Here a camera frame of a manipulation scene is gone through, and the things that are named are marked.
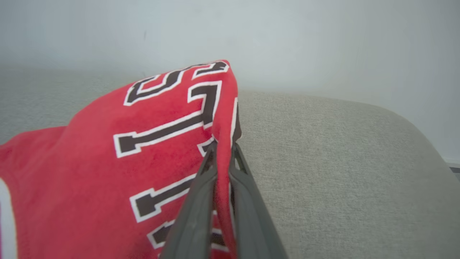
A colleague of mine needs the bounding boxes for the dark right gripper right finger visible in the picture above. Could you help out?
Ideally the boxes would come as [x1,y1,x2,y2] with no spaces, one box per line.
[229,144,289,259]

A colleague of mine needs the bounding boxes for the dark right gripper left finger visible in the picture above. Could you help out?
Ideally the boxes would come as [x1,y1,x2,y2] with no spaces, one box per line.
[159,142,219,259]

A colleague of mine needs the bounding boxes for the red white numbered jersey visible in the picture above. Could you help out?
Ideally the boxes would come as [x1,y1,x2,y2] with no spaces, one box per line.
[0,59,242,259]

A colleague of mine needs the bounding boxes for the grey fabric sofa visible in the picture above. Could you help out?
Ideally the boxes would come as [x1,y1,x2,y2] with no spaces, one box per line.
[0,65,460,259]

